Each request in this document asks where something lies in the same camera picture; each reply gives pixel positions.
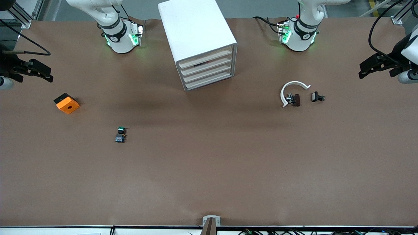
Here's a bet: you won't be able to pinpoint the green push button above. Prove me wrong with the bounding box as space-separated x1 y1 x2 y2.
115 126 128 143

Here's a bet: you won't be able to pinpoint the orange block with hole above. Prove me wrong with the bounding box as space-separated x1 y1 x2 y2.
54 93 80 115

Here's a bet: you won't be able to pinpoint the small brown electrical component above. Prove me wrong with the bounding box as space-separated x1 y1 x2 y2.
286 93 301 107

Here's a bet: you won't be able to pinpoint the brown table cover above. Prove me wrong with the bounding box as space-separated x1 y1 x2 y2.
0 16 418 227

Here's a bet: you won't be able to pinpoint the aluminium frame post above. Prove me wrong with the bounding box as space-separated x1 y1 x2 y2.
359 0 418 25
7 0 45 29

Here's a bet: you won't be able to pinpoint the white curved plastic ring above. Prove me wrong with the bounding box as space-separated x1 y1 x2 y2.
280 81 311 108

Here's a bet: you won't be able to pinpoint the black base cable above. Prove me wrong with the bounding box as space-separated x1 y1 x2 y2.
251 16 288 35

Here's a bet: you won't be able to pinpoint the tangled black cables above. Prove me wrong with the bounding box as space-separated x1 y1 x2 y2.
238 228 418 235

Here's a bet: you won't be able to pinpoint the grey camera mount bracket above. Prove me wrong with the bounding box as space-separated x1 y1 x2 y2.
200 215 221 235

